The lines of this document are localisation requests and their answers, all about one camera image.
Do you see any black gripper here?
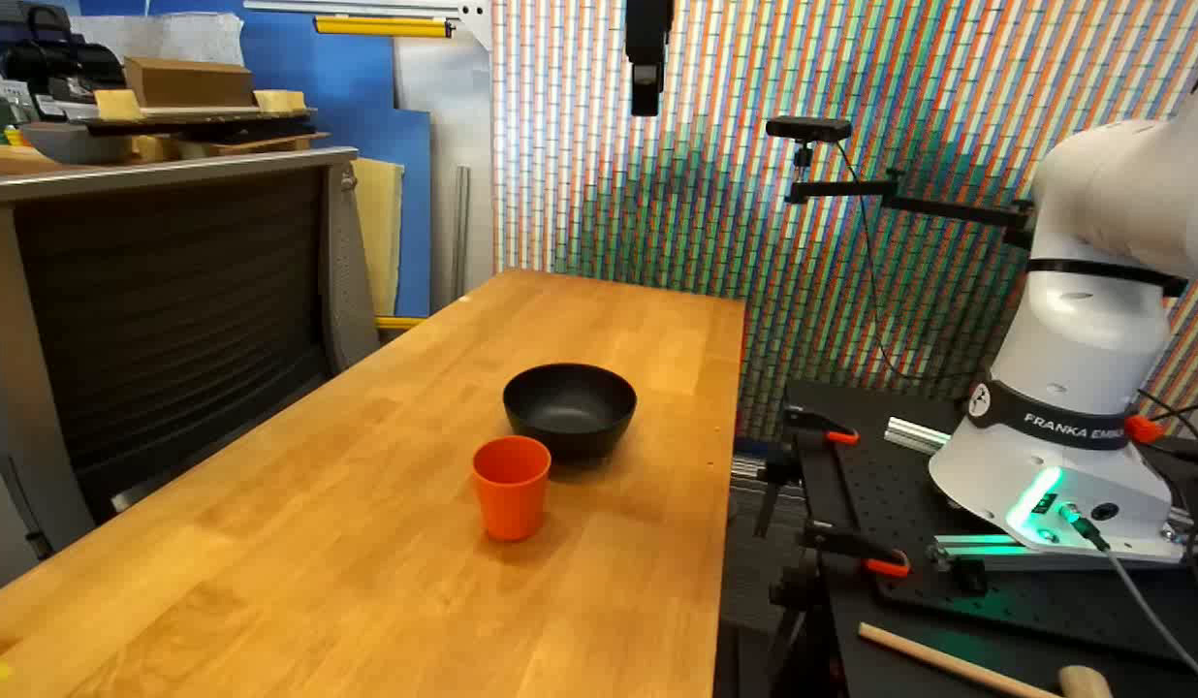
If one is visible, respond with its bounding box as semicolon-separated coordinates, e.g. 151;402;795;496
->
625;0;677;119

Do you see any orange plastic cup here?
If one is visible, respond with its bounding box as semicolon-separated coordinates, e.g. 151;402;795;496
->
470;435;554;545

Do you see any black bowl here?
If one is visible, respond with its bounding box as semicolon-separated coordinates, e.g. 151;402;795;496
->
500;360;641;468

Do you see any colourful striped backdrop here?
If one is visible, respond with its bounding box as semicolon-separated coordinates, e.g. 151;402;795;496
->
487;0;1198;442

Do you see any yellow spirit level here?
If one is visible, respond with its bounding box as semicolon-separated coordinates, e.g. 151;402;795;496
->
309;11;453;42

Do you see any yellow foam board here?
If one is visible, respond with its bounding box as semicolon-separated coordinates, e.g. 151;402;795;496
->
349;156;408;323

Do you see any wooden box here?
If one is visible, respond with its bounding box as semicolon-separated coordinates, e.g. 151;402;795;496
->
119;55;261;113

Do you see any grey cabinet with dark front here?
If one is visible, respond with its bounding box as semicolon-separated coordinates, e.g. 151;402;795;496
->
0;142;385;552

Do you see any black machine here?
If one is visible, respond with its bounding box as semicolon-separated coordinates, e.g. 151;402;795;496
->
0;0;126;106

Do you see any black camera on mount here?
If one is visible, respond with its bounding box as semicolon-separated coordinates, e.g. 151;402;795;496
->
764;117;858;142

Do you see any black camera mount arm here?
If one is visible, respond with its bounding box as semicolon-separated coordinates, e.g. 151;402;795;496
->
782;134;1037;250

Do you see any black orange-handled clamp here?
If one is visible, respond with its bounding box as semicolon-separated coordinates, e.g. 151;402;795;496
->
780;402;867;453
800;518;913;585

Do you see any silver aluminium rail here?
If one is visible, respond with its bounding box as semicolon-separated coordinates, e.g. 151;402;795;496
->
881;413;952;457

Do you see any grey cable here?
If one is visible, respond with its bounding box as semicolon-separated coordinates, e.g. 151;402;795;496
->
1074;511;1198;689

